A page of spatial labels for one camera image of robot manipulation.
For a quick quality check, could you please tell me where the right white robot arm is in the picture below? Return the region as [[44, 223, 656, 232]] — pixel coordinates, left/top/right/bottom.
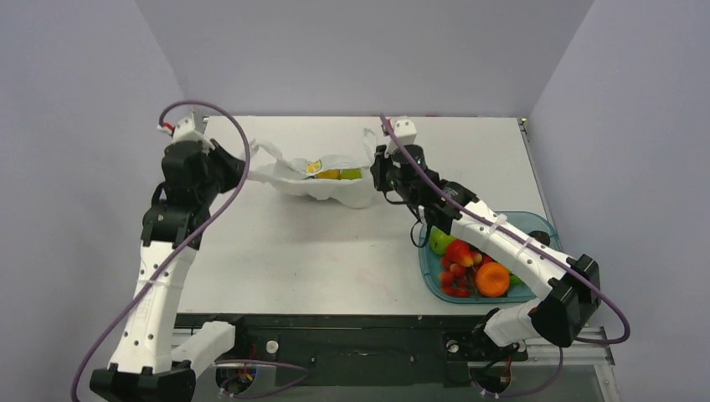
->
[[370, 145, 601, 358]]

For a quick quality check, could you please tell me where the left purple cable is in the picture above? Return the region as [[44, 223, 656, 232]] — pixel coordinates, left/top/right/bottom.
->
[[69, 100, 253, 402]]

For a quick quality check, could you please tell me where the white plastic bag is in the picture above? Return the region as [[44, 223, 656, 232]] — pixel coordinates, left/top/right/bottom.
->
[[248, 128, 377, 209]]

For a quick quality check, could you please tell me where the fake green apple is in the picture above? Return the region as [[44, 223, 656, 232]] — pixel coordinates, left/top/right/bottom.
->
[[429, 227, 456, 256]]

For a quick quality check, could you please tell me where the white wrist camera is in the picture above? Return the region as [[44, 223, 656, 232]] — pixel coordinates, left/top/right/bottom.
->
[[383, 117, 417, 157], [157, 108, 214, 153]]

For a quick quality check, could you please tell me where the purple cable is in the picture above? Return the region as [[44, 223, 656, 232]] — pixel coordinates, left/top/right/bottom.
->
[[379, 113, 632, 346], [69, 100, 253, 402]]

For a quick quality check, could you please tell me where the fake dark plum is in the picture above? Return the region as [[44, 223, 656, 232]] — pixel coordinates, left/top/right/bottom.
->
[[528, 230, 551, 247]]

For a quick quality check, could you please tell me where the fake red strawberry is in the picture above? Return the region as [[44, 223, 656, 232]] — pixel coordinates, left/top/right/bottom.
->
[[445, 240, 482, 267]]

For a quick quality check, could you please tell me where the fake green fruit in bag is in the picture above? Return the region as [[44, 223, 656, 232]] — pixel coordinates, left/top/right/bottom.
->
[[338, 167, 363, 180]]

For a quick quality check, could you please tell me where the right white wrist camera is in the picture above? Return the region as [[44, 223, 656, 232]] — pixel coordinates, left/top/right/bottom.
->
[[383, 117, 417, 157]]

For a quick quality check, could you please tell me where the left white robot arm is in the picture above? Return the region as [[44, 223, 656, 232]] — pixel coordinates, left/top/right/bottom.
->
[[90, 140, 251, 401]]

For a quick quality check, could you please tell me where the fake yellow lemon in bag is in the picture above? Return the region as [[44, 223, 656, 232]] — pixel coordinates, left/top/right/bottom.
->
[[314, 169, 341, 180]]

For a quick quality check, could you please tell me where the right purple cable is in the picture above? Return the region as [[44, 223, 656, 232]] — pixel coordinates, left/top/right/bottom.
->
[[379, 113, 632, 346]]

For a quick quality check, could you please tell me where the fake orange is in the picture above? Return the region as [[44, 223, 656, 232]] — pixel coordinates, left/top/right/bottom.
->
[[474, 262, 510, 297]]

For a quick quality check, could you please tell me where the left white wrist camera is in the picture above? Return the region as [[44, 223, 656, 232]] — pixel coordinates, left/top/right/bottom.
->
[[157, 108, 214, 153]]

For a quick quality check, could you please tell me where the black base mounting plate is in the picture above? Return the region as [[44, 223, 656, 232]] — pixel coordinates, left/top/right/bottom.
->
[[175, 313, 528, 387]]

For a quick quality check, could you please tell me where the teal plastic tray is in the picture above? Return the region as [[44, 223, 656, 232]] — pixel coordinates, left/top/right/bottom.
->
[[416, 211, 561, 305]]

